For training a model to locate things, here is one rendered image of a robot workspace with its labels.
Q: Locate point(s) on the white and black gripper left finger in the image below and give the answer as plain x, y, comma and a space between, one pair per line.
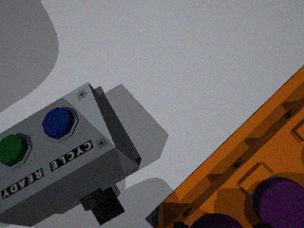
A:
180, 225

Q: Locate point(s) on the grey key housing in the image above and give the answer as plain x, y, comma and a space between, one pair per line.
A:
63, 153

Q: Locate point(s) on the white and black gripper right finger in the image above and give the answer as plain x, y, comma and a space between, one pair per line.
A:
263, 225

